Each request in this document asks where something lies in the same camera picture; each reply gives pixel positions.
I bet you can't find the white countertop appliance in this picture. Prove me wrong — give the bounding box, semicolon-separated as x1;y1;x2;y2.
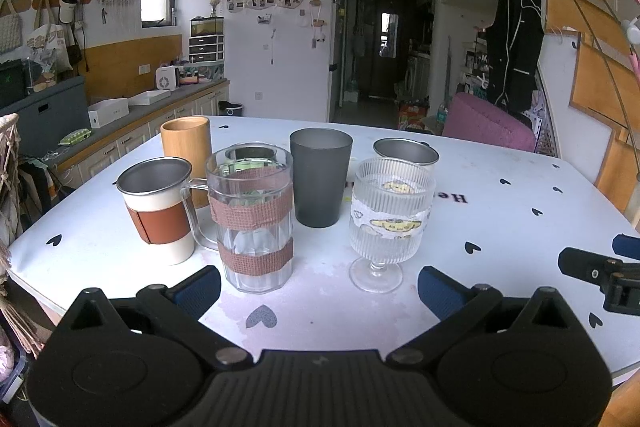
155;66;178;90

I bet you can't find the black box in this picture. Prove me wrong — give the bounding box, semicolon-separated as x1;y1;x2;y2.
0;59;26;108

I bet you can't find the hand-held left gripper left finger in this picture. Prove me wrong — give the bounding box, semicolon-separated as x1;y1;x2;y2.
59;265;255;369

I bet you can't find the colourful cardboard box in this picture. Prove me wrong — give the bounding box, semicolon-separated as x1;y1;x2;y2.
398;103;426;130

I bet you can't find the white heart print tablecloth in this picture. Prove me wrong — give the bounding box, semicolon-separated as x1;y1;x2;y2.
7;114;640;378

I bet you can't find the green wipes packet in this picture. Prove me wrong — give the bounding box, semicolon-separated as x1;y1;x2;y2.
58;129;92;146

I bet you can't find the flat white box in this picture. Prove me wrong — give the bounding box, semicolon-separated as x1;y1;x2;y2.
129;90;172;106

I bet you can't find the white woven bag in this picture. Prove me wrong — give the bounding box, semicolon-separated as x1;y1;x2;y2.
0;0;23;55

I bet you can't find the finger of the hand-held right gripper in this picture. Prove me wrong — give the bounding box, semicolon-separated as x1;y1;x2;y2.
612;233;640;259
557;247;640;316

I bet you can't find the plain steel cup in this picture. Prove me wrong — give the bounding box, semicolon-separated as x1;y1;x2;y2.
372;137;440;180

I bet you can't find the washing machine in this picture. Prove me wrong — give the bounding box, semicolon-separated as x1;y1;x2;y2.
404;54;431;100

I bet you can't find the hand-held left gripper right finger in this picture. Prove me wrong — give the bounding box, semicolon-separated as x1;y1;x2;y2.
385;265;581;370

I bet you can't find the dark grey plastic cup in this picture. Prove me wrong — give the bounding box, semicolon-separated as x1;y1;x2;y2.
289;128;354;229

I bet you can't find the white cardboard box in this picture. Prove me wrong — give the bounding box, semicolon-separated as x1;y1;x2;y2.
88;98;130;128

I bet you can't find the ribbed glass goblet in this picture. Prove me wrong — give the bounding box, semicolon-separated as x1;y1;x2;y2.
348;157;437;294

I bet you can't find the printed tote bag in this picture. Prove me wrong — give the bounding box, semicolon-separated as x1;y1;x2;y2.
26;24;73;72

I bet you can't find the black jacket with white trim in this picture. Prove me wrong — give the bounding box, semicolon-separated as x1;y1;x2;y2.
485;0;546;114

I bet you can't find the grey storage cabinet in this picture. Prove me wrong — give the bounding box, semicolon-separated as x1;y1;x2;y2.
0;75;91;158

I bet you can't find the glass tank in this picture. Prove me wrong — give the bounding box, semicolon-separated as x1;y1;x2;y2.
190;16;224;38

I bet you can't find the white cabinet with grey counter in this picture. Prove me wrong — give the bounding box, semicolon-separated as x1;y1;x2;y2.
50;78;231;188

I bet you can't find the bamboo cup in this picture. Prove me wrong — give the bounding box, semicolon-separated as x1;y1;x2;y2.
160;116;211;210

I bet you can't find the glass mug with brown tape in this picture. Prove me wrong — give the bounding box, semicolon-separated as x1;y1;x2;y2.
180;143;296;294

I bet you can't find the wooden staircase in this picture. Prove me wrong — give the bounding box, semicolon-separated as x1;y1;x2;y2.
520;0;640;228

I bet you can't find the steel mug with leather sleeve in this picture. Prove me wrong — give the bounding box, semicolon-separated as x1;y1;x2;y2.
116;157;196;267

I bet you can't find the plastic drawer unit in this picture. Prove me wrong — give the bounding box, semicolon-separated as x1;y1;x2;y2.
188;34;224;62

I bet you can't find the pink armchair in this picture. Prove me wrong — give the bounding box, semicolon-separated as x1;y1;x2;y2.
442;92;537;152

